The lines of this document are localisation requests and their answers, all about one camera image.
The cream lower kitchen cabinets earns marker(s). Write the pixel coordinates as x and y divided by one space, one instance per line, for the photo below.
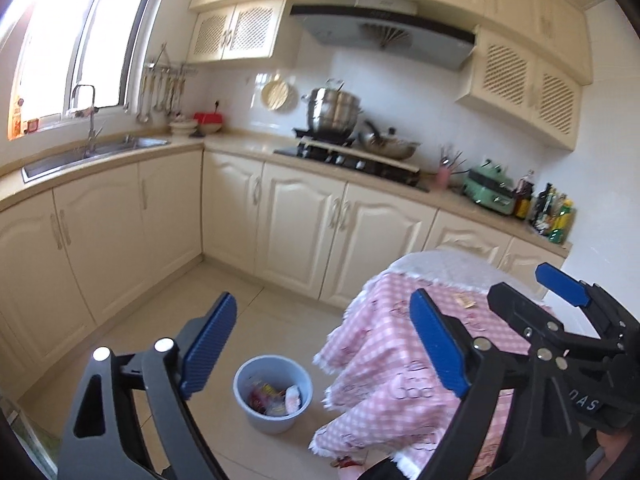
84 238

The steel wok pan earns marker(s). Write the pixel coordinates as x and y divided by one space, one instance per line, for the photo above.
386 145

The pink utensil holder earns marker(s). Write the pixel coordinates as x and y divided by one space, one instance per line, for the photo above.
449 164

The pink checkered tablecloth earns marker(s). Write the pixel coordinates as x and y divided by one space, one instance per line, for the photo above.
386 392

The steel stock pot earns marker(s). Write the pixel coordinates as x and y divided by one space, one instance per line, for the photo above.
331 110

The steel kitchen sink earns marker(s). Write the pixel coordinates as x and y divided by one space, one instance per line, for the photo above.
78 156

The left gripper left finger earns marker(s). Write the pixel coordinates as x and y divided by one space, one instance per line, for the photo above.
103 438

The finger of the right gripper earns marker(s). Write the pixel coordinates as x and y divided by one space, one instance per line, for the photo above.
543 329
585 289

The green electric cooker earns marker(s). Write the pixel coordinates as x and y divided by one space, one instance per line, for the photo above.
488 186

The dark glass bottle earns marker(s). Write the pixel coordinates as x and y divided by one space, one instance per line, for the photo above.
540 205

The red container on counter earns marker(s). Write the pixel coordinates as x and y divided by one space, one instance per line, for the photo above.
209 123

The range hood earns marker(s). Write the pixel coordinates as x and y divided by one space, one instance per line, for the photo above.
393 33

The cream upper cabinets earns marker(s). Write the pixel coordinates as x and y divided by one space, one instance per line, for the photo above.
526 61

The black gas stove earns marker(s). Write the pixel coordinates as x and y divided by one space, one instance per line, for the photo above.
347 157

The light blue trash bin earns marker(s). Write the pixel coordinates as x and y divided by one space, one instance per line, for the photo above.
259 386

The chrome faucet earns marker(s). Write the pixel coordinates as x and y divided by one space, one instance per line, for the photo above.
89 112

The person right hand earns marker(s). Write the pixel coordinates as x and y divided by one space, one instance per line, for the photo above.
612 446

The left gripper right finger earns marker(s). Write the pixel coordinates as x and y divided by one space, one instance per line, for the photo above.
541 439

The dark soy sauce bottle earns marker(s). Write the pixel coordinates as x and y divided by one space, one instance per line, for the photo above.
523 195

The clear plastic bag red print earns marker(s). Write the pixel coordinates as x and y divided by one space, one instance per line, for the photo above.
292 400

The green yellow bottle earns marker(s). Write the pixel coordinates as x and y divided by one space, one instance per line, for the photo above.
561 223

